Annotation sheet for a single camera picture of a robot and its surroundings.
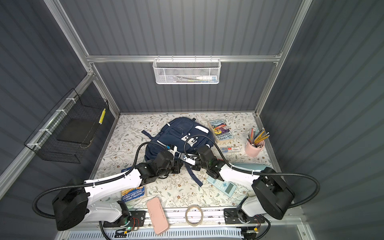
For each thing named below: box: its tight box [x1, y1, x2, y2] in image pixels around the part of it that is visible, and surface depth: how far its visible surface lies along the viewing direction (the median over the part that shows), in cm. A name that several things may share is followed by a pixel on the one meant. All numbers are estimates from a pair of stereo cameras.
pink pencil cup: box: [245, 140, 265, 157], surface depth 91 cm
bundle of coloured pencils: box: [246, 127, 270, 146], surface depth 92 cm
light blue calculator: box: [206, 176, 238, 198], surface depth 84 cm
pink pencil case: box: [147, 197, 169, 235], surface depth 74 cm
